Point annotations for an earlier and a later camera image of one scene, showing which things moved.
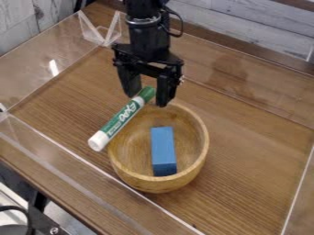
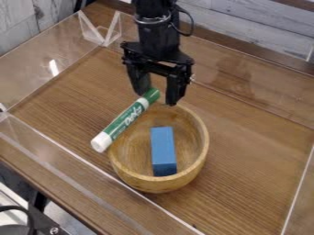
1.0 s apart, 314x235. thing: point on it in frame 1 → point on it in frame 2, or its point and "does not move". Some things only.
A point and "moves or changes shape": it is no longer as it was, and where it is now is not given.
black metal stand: [43, 225] does not move
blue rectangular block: [163, 151] does not move
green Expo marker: [121, 118] moves or changes shape
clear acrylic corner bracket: [101, 35] does not move
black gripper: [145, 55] → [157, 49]
